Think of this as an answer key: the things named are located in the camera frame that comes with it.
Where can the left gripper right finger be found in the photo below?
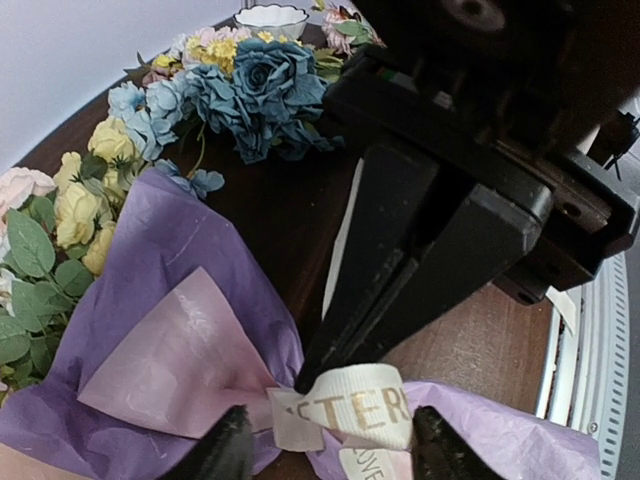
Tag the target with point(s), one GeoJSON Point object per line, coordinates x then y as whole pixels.
{"type": "Point", "coordinates": [438, 452]}

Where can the small yellow flower spray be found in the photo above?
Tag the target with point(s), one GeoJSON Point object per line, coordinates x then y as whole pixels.
{"type": "Point", "coordinates": [166, 67]}

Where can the yellow rose stem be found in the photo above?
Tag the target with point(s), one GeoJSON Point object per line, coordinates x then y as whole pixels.
{"type": "Point", "coordinates": [91, 191]}

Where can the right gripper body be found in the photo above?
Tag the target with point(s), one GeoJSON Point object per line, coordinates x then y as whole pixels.
{"type": "Point", "coordinates": [500, 94]}

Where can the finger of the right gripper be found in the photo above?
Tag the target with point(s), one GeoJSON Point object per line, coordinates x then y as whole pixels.
{"type": "Point", "coordinates": [392, 188]}
{"type": "Point", "coordinates": [483, 240]}

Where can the small blue flower sprig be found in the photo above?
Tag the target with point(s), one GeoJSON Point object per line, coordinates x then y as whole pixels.
{"type": "Point", "coordinates": [199, 184]}

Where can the beige ribbon strip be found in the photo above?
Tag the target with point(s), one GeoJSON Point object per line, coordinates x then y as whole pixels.
{"type": "Point", "coordinates": [363, 416]}

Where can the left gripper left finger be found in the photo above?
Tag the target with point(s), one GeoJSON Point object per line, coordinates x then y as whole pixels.
{"type": "Point", "coordinates": [226, 451]}

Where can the purple pink wrapping paper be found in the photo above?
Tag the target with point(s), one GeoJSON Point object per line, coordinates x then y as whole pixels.
{"type": "Point", "coordinates": [181, 325]}

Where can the pink rose stem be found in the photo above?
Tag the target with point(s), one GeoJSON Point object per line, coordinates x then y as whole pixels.
{"type": "Point", "coordinates": [345, 28]}
{"type": "Point", "coordinates": [40, 284]}

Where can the white fluted dish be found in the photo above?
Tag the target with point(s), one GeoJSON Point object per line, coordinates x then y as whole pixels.
{"type": "Point", "coordinates": [287, 21]}

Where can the blue hydrangea flower stem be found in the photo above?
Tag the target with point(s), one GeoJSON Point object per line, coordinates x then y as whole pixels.
{"type": "Point", "coordinates": [272, 101]}

